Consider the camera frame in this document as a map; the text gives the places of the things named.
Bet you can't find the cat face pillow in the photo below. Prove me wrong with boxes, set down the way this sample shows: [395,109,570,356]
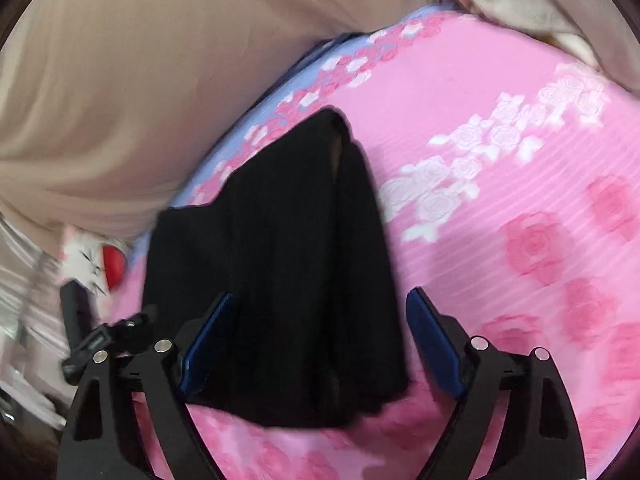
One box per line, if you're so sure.
[56,224,132,297]

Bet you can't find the beige crumpled cloth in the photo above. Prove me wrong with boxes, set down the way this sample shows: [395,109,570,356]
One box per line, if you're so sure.
[430,0,610,70]

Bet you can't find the white satin sheet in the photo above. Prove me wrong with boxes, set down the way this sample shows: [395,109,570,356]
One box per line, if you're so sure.
[0,214,73,423]

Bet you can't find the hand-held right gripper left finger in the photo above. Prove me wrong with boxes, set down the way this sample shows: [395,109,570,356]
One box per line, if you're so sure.
[56,291,236,480]

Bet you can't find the pink floral blanket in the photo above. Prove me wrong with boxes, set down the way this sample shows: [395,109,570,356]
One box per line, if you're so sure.
[117,2,640,480]

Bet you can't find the black pants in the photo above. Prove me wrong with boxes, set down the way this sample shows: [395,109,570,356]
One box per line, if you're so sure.
[142,106,415,432]

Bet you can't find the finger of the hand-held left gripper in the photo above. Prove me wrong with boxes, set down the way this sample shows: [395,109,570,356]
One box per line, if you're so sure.
[59,281,95,346]

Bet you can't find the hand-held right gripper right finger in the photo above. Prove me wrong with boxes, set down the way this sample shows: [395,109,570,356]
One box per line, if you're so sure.
[405,286,588,480]

